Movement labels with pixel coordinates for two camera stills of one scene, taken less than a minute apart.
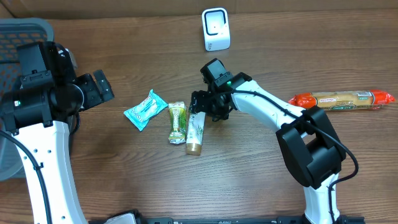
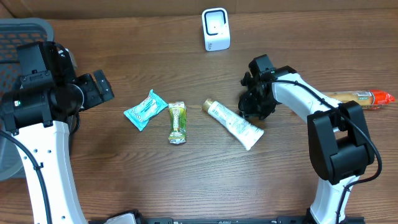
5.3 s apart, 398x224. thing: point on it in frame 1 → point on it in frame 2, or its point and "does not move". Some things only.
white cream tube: [194, 132] → [245, 132]
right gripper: [202, 104] → [250, 112]
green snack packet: [177, 119] does not move
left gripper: [89, 82] does not move
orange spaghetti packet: [374, 99] does not move
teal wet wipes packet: [140, 114] does not move
